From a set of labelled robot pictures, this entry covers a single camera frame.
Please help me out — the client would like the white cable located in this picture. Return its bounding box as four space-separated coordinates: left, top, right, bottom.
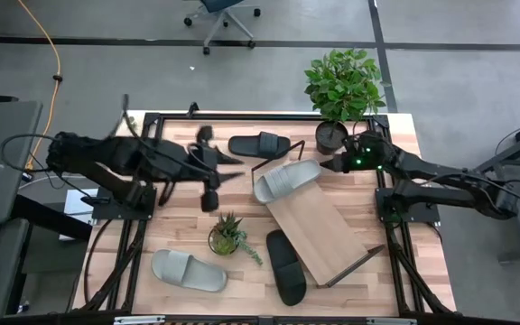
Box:
19 173 70 190

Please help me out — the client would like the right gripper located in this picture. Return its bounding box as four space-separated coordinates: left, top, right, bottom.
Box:
319 130 396 174

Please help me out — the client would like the silver metal bracket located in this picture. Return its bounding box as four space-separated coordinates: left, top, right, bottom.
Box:
366 317 418 325
114 315 166 325

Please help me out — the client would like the thick yellow cable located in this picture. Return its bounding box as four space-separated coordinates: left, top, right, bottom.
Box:
15 0 62 172

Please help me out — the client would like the blue office chair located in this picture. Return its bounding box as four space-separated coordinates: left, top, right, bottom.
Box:
182 0 262 56

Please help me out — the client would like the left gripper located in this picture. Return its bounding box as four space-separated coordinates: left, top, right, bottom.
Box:
187 125 246 213

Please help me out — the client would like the wooden shelf black metal frame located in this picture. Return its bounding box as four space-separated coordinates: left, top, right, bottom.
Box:
250 139 385 290

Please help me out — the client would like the leafy tree in black pot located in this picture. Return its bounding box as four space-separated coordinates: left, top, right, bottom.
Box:
303 48 387 157

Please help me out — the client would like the succulent plant in black pot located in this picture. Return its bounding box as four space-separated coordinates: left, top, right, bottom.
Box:
207 211 264 266

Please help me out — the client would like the white flat box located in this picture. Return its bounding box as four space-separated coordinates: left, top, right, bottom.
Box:
59 188 99 243

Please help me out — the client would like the black slide sandal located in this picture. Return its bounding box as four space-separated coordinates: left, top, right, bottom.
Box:
227 131 292 160
265 228 308 307

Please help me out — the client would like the grey slide sandal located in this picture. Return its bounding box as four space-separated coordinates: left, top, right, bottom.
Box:
253 158 322 205
151 248 228 293

